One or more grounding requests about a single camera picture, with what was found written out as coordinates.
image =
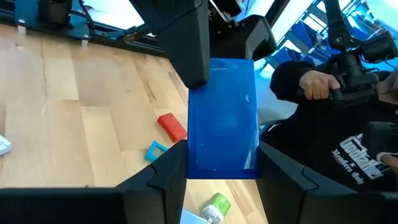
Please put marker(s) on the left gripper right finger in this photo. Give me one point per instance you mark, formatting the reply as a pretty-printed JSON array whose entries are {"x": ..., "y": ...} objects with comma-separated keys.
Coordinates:
[{"x": 286, "y": 199}]

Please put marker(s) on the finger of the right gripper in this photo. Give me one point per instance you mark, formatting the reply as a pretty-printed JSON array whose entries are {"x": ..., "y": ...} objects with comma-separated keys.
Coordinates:
[
  {"x": 183, "y": 40},
  {"x": 255, "y": 37}
]

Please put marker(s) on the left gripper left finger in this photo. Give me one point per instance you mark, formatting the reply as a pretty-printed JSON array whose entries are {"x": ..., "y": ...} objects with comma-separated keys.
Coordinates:
[{"x": 161, "y": 199}]

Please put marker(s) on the teal digital clock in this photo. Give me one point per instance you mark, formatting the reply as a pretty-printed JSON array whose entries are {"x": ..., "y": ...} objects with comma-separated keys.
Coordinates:
[{"x": 154, "y": 151}]

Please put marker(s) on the small green plug adapter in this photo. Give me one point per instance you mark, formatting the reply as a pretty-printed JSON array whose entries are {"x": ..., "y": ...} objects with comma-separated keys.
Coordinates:
[{"x": 217, "y": 205}]

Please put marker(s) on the red rectangular box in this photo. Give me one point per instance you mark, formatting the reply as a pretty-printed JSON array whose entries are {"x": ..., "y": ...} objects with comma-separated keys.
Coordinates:
[{"x": 172, "y": 127}]

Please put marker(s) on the blue rectangular box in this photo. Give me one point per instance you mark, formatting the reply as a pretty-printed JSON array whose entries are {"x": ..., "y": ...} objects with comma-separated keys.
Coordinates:
[{"x": 222, "y": 124}]

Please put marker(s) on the white digital clock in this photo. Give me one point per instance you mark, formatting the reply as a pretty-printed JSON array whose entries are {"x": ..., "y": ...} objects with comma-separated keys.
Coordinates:
[{"x": 3, "y": 146}]

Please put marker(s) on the person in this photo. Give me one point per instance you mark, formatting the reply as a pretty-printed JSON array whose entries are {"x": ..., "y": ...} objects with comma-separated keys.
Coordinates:
[{"x": 311, "y": 140}]

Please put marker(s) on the person's right hand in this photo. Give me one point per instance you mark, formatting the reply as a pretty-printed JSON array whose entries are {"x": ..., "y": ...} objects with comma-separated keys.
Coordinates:
[{"x": 317, "y": 84}]

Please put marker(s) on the person's hand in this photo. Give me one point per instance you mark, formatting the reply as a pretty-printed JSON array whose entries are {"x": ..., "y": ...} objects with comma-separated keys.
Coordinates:
[
  {"x": 390, "y": 160},
  {"x": 317, "y": 84}
]

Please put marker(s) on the person's left hand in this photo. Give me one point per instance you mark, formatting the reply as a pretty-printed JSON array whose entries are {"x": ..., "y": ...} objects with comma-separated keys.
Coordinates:
[{"x": 390, "y": 160}]

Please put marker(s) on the black aluminium table frame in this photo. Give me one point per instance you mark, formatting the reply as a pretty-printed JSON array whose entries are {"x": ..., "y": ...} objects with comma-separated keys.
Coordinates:
[{"x": 146, "y": 49}]

